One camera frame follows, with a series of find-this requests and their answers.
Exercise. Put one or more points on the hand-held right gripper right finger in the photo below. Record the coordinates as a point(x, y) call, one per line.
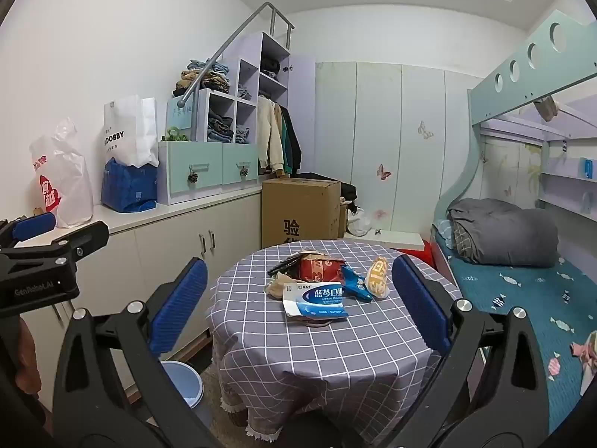
point(419, 308)

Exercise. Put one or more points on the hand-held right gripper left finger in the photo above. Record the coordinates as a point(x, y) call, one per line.
point(179, 308)

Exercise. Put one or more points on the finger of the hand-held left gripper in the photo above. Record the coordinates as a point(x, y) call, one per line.
point(86, 238)
point(32, 226)

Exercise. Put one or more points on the yellow white snack packet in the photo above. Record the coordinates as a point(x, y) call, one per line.
point(377, 275)

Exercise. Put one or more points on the blue wrapper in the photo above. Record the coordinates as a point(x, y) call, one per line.
point(354, 284)

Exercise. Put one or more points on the light blue waste bin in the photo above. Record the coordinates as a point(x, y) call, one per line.
point(184, 378)

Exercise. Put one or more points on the beige wrapper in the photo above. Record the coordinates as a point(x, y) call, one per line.
point(279, 287)

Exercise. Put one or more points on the white blue medicine box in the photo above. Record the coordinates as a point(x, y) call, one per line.
point(317, 299)

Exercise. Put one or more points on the red snack packet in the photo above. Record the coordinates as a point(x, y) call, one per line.
point(322, 269)

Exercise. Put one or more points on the black snack wrapper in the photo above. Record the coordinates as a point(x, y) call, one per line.
point(284, 266)

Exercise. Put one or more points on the white red printed plastic bag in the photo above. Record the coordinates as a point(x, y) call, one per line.
point(60, 182)

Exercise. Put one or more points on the red stool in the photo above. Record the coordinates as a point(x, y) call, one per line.
point(417, 254)

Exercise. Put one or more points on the white cabinet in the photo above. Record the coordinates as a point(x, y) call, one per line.
point(154, 252)

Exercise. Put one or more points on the blue bag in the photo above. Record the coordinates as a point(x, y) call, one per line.
point(128, 186)

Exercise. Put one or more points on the white low platform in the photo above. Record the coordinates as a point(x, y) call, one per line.
point(387, 240)

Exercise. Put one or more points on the blue checked pillow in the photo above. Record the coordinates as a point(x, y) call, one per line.
point(445, 233)

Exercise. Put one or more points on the teal printed bed sheet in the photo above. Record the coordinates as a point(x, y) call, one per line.
point(522, 298)

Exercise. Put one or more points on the grey checked tablecloth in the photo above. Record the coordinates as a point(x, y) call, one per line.
point(326, 354)

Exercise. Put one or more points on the small white plastic bag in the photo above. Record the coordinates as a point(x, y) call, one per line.
point(359, 223)

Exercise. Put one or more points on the small cardboard box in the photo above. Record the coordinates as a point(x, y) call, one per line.
point(343, 221)

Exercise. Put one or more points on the grey duvet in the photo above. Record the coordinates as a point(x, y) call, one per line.
point(508, 233)

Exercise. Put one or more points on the white paper bag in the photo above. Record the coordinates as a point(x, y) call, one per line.
point(130, 130)

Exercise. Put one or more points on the mint drawer unit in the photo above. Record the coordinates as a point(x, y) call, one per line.
point(200, 177)

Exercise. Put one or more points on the green plant ornament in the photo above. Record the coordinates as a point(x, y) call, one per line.
point(173, 135)

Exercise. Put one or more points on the pink butterfly sticker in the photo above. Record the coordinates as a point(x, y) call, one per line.
point(383, 172)

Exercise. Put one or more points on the black chair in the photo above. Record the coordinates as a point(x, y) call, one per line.
point(326, 434)

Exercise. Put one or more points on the light blue card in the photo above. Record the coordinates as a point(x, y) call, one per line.
point(179, 112)

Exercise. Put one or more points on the large cardboard box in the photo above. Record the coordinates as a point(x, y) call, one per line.
point(298, 205)

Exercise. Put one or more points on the pale green wardrobe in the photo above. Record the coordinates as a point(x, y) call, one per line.
point(401, 149)

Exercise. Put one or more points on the folded jeans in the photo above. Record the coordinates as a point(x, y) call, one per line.
point(242, 134)
point(244, 92)
point(220, 128)

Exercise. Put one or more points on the beige butterfly sticker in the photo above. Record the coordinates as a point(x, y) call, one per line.
point(425, 130)

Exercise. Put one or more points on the cream hanging jacket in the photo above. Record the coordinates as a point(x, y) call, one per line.
point(269, 135)

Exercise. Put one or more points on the stack of folded clothes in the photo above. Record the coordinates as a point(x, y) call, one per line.
point(205, 79)

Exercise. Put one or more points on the green hanging garment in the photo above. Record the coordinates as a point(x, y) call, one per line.
point(285, 140)

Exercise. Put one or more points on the black hanging jacket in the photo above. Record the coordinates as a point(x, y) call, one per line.
point(294, 140)

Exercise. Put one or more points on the grey metal handrail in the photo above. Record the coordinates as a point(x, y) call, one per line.
point(224, 51)

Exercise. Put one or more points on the purple cubby shelf unit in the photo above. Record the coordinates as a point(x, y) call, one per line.
point(249, 70)

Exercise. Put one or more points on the purple cupboard door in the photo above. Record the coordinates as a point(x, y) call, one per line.
point(302, 102)

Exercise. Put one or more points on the brown object on bunk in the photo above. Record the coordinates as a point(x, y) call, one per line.
point(546, 107)

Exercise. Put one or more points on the folded black clothes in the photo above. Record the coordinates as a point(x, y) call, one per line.
point(269, 67)

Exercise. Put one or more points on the mint bunk bed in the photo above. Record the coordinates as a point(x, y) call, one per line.
point(513, 70)

